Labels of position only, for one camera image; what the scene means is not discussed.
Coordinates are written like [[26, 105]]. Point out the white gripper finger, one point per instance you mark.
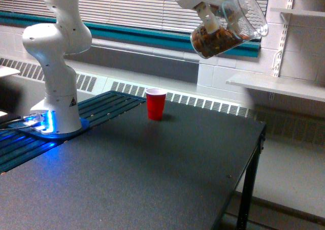
[[231, 17], [210, 21]]

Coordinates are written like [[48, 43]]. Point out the brown nuts and snacks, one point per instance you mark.
[[208, 45]]

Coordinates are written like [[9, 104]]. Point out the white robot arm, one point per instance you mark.
[[48, 43]]

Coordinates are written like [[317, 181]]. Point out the white window blinds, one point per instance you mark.
[[163, 15]]

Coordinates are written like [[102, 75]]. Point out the red plastic cup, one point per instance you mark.
[[155, 103]]

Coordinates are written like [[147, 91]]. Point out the white baseboard radiator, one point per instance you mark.
[[96, 84]]

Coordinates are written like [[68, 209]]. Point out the black table leg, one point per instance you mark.
[[249, 181]]

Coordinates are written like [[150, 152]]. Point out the white board at left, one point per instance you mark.
[[6, 71]]

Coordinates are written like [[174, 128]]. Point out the white shelf bracket rail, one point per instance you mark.
[[277, 60]]

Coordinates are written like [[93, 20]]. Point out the white upper wall shelf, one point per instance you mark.
[[297, 11]]

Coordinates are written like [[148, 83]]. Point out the white wall shelf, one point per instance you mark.
[[284, 86], [297, 11]]

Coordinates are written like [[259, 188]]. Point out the white lower wall shelf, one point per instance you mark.
[[284, 86]]

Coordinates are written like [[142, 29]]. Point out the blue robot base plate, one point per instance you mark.
[[41, 132]]

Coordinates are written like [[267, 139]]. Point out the blue slotted aluminium rail bed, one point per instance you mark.
[[18, 148]]

